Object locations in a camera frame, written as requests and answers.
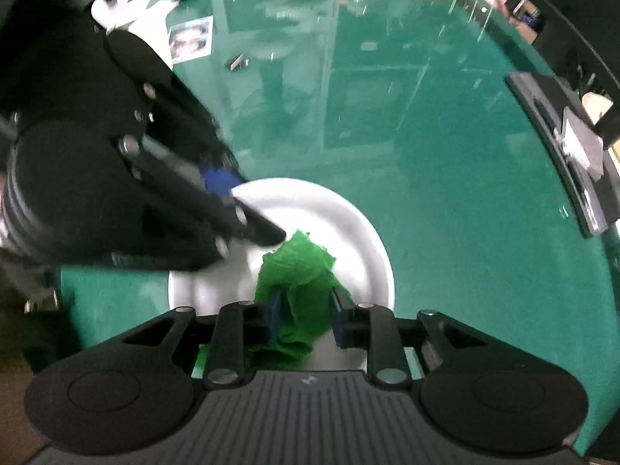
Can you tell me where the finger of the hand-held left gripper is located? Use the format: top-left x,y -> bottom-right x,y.
120,134 -> 288,258
198,152 -> 247,195

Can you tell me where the printed photo card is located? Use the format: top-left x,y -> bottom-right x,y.
168,16 -> 214,64

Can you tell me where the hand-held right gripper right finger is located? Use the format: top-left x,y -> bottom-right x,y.
331,287 -> 485,388

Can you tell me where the black curved monitor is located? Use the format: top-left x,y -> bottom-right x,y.
484,0 -> 620,146

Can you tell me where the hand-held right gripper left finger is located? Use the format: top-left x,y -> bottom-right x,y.
121,293 -> 282,388

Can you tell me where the black flat tray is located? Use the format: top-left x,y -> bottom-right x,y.
504,72 -> 609,239

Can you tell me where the white round plate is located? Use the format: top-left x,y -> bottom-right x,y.
167,177 -> 396,384

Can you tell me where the round wooden board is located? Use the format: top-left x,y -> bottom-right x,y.
581,92 -> 614,123

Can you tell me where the bright green cleaning cloth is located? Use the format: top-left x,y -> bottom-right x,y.
194,229 -> 343,379

